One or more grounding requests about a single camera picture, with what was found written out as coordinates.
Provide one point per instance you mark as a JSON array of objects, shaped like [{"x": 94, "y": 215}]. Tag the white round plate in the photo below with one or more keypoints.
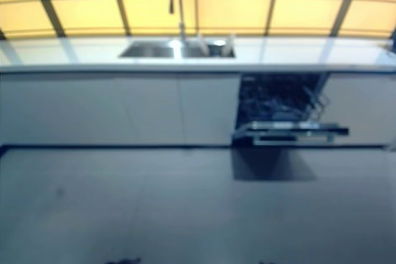
[
  {"x": 228, "y": 46},
  {"x": 202, "y": 46}
]

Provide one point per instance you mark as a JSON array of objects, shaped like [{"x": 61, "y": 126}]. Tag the black built-in dishwasher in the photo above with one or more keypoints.
[{"x": 272, "y": 103}]

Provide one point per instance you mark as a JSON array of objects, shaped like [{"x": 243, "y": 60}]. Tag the stainless steel sink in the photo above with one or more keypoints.
[{"x": 148, "y": 50}]

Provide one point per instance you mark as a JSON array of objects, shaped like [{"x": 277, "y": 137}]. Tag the chrome gooseneck kitchen faucet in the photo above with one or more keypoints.
[{"x": 181, "y": 23}]

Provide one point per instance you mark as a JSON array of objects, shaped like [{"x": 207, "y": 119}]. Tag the white base cabinet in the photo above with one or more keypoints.
[{"x": 92, "y": 109}]

